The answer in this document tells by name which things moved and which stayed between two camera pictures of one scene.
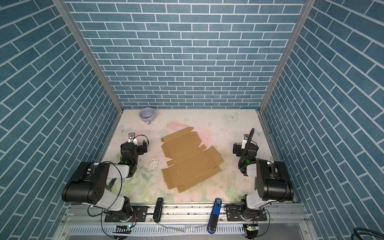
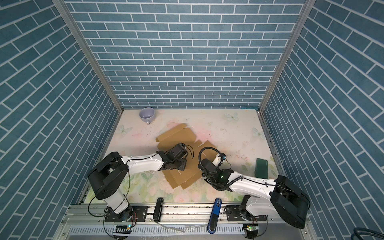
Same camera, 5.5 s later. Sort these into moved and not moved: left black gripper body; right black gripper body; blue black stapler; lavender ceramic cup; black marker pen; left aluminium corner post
Moved: right black gripper body; left black gripper body
Not moved: black marker pen; lavender ceramic cup; left aluminium corner post; blue black stapler
